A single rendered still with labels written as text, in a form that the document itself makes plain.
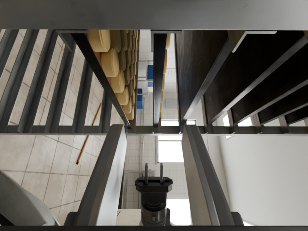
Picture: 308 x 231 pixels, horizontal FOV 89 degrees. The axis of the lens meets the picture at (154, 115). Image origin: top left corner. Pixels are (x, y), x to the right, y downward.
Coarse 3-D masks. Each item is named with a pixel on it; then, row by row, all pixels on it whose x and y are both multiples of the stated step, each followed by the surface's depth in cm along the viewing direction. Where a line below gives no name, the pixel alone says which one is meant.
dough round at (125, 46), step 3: (120, 30) 35; (123, 30) 35; (123, 33) 35; (123, 36) 35; (126, 36) 39; (123, 39) 35; (126, 39) 39; (123, 42) 36; (126, 42) 39; (123, 45) 36; (126, 45) 39; (123, 48) 37; (126, 48) 39
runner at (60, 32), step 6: (60, 30) 15; (66, 30) 15; (72, 30) 15; (78, 30) 15; (84, 30) 15; (60, 36) 16; (66, 36) 16; (66, 42) 16; (72, 42) 17; (72, 48) 17
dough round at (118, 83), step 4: (120, 72) 32; (116, 76) 31; (120, 76) 32; (112, 80) 31; (116, 80) 31; (120, 80) 32; (124, 80) 36; (112, 84) 32; (116, 84) 32; (120, 84) 32; (124, 84) 36; (112, 88) 32; (116, 88) 32; (120, 88) 32; (116, 92) 34; (120, 92) 34
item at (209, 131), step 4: (204, 104) 55; (204, 108) 55; (204, 112) 55; (204, 116) 55; (204, 120) 55; (204, 124) 55; (212, 124) 55; (204, 128) 55; (208, 128) 55; (212, 128) 55; (204, 132) 55; (208, 132) 54; (212, 132) 54
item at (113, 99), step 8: (80, 40) 18; (80, 48) 19; (88, 48) 19; (88, 56) 20; (96, 64) 22; (96, 72) 24; (104, 80) 26; (104, 88) 28; (112, 96) 31; (120, 112) 39; (128, 128) 54
